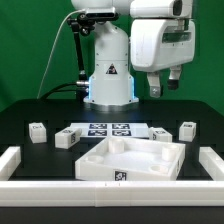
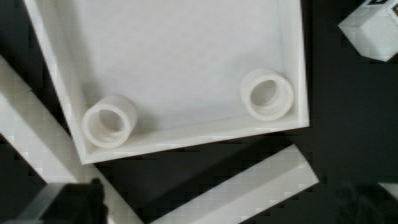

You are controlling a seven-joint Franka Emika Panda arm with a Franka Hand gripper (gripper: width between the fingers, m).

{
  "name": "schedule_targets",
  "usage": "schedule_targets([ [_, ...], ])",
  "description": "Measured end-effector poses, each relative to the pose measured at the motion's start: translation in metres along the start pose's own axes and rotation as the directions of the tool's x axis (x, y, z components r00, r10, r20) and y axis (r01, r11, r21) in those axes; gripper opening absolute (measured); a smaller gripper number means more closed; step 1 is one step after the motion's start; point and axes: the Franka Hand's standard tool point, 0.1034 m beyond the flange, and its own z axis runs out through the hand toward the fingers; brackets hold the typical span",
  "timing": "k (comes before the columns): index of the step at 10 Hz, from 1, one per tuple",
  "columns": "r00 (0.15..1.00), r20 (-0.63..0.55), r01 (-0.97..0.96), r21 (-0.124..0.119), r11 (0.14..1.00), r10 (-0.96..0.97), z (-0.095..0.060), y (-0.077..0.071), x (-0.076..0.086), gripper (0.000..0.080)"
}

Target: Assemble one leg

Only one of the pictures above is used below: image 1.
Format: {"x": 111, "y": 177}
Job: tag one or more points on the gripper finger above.
{"x": 173, "y": 80}
{"x": 154, "y": 84}

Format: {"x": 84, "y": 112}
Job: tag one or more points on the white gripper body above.
{"x": 158, "y": 44}

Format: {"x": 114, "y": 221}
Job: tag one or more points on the white square table top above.
{"x": 131, "y": 159}

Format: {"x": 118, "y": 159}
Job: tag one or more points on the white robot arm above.
{"x": 111, "y": 86}

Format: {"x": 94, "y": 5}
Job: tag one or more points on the white fiducial marker sheet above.
{"x": 102, "y": 130}

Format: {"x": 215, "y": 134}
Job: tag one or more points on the white u-shaped fence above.
{"x": 101, "y": 194}

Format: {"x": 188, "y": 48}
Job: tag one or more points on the black camera on mount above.
{"x": 101, "y": 14}

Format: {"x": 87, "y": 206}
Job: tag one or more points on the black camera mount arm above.
{"x": 79, "y": 46}

